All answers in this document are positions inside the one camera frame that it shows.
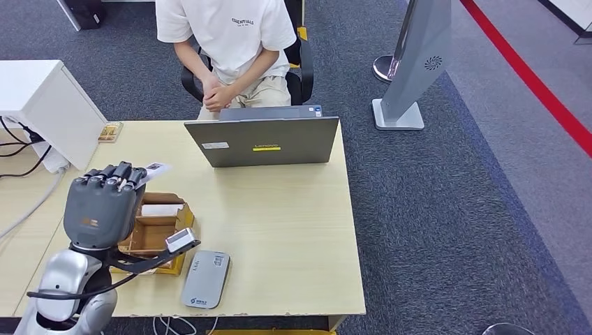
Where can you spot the grey card reader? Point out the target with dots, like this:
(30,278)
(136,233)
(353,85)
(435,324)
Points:
(206,279)

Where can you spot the grey laptop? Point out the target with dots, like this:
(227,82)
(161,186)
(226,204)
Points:
(267,140)

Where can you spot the black camera bracket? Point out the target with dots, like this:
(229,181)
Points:
(138,264)

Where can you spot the person's right hand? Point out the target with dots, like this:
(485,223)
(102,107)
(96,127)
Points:
(212,83)

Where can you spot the white counter dark edge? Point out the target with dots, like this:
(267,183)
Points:
(571,11)

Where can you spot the person's left forearm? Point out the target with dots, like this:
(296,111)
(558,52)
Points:
(256,69)

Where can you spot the white cabinet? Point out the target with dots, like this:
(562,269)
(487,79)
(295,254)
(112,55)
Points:
(59,114)

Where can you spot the seated person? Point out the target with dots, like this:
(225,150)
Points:
(229,41)

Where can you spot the white envelope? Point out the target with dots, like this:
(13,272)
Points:
(162,210)

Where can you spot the person's right forearm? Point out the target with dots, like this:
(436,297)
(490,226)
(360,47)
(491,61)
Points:
(190,60)

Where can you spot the white power strip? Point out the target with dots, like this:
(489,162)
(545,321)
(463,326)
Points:
(53,160)

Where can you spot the wooden card organizer box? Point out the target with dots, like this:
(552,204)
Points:
(157,231)

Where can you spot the person's left hand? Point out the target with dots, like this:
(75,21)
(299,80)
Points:
(219,98)

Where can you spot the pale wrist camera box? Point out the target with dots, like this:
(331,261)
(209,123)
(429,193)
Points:
(181,239)

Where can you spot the gold key card stack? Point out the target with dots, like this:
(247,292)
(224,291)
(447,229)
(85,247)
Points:
(110,132)

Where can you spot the chrome stanchion post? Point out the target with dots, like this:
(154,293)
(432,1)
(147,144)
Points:
(383,69)

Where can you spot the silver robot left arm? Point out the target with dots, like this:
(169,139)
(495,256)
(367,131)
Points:
(64,277)

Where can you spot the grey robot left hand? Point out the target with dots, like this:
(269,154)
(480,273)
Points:
(99,212)

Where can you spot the black computer tower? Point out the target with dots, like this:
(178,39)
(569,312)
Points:
(88,13)

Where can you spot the white ID card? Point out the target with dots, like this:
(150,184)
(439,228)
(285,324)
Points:
(156,170)

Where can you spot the black office chair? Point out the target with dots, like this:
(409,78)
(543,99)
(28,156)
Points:
(305,69)

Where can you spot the chrome round base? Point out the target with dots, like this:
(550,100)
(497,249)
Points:
(506,331)

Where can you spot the grey kiosk stand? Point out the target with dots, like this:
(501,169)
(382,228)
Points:
(415,60)

